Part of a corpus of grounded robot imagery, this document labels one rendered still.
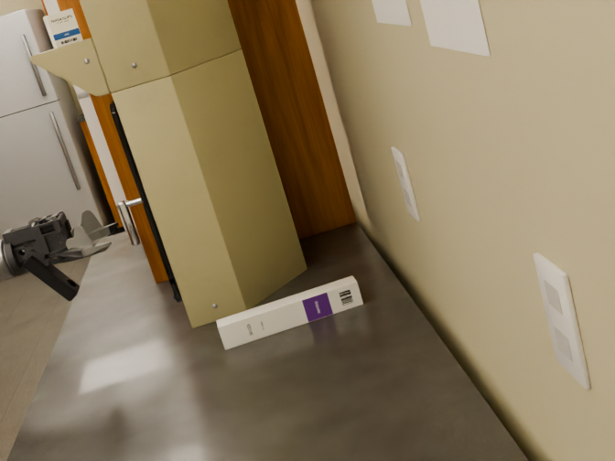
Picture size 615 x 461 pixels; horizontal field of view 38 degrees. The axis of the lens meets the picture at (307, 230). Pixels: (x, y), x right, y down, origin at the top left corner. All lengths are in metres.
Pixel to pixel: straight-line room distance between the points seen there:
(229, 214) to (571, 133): 1.09
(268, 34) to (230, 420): 0.96
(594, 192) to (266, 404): 0.77
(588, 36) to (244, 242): 1.19
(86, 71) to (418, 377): 0.80
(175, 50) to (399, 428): 0.82
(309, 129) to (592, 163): 1.41
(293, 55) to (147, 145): 0.50
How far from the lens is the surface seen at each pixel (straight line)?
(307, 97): 2.01
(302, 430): 1.24
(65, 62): 1.64
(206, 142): 1.66
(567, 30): 0.64
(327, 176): 2.05
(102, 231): 1.80
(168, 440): 1.34
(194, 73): 1.67
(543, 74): 0.71
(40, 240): 1.72
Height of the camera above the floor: 1.52
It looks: 16 degrees down
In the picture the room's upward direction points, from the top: 16 degrees counter-clockwise
